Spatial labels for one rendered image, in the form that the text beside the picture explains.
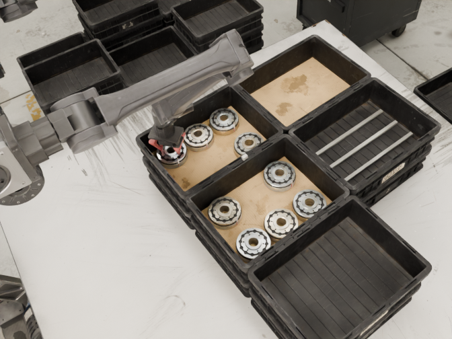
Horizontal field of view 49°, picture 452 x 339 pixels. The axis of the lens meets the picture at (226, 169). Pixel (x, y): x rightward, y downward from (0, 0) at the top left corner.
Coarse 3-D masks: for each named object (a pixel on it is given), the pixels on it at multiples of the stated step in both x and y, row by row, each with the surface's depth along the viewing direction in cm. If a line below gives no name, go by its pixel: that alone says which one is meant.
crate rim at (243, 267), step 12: (252, 156) 154; (312, 156) 153; (324, 168) 150; (216, 180) 150; (336, 180) 147; (192, 192) 148; (348, 192) 144; (192, 204) 145; (204, 216) 143; (312, 216) 140; (300, 228) 138; (228, 252) 136; (264, 252) 135; (240, 264) 133; (252, 264) 133
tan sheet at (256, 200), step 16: (288, 160) 165; (256, 176) 162; (304, 176) 161; (240, 192) 159; (256, 192) 158; (272, 192) 158; (288, 192) 157; (320, 192) 157; (208, 208) 156; (256, 208) 155; (272, 208) 154; (288, 208) 154; (240, 224) 152; (256, 224) 152
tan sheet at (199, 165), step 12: (240, 120) 176; (240, 132) 173; (252, 132) 173; (216, 144) 171; (228, 144) 171; (156, 156) 170; (192, 156) 168; (204, 156) 168; (216, 156) 168; (228, 156) 168; (180, 168) 166; (192, 168) 166; (204, 168) 165; (216, 168) 165; (180, 180) 163; (192, 180) 163
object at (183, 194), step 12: (204, 96) 171; (240, 96) 170; (144, 132) 163; (144, 144) 160; (264, 144) 157; (240, 156) 155; (228, 168) 152; (168, 180) 152; (204, 180) 150; (180, 192) 148
